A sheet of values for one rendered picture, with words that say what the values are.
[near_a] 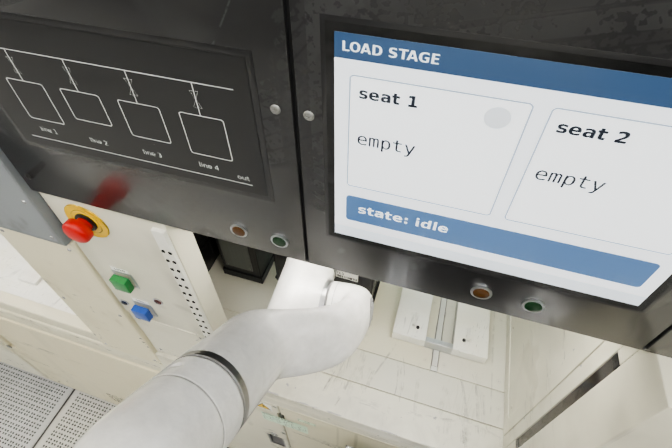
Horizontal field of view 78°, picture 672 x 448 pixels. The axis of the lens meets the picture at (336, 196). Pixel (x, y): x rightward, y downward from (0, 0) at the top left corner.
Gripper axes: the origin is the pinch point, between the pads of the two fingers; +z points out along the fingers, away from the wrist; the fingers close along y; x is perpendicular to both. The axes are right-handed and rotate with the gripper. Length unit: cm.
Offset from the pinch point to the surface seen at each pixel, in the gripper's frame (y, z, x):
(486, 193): 19.4, -29.9, 34.1
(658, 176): 29, -30, 39
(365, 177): 9.6, -29.4, 33.1
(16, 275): -84, -16, -37
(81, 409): -98, -27, -123
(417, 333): 21.0, -8.6, -32.3
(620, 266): 31, -31, 29
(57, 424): -104, -34, -123
